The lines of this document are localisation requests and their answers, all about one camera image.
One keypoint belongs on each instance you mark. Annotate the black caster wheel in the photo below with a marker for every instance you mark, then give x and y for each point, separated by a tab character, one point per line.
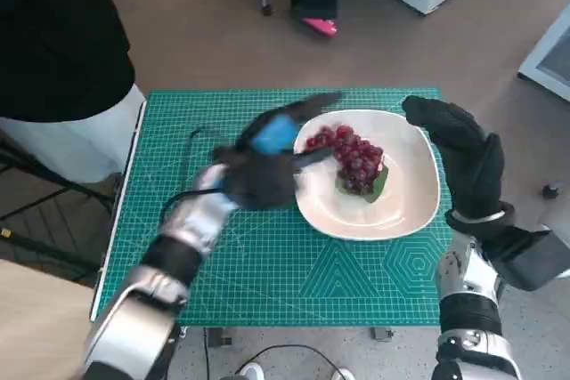
551	189

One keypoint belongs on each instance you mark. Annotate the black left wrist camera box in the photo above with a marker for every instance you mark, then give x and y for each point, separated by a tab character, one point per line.
263	184

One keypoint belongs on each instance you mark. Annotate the white square plate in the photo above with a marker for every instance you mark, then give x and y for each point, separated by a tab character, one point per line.
401	206

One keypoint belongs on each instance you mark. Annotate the white rounded floor object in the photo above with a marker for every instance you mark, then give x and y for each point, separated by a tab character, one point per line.
345	374
253	372

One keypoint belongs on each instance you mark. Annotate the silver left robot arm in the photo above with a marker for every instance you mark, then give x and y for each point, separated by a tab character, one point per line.
191	228

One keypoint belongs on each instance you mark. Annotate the metal table bracket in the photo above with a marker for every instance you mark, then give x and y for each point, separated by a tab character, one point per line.
220	336
383	334

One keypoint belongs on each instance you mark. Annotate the green cutting mat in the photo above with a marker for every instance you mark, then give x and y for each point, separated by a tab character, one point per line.
267	273

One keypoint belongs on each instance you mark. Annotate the black metal rack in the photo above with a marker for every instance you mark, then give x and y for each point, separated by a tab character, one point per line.
44	220

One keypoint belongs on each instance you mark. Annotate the red toy grape bunch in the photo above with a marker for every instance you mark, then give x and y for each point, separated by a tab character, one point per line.
356	159

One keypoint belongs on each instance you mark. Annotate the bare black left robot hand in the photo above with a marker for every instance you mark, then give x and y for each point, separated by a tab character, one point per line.
276	137

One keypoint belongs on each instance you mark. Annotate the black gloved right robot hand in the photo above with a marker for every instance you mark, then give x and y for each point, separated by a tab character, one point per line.
474	162

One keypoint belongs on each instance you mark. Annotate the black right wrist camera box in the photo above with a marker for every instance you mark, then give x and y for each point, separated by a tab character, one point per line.
530	260

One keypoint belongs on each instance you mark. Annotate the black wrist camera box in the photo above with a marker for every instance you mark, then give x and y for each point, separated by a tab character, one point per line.
530	260
263	184

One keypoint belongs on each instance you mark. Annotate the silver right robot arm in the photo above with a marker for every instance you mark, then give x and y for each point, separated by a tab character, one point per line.
467	269

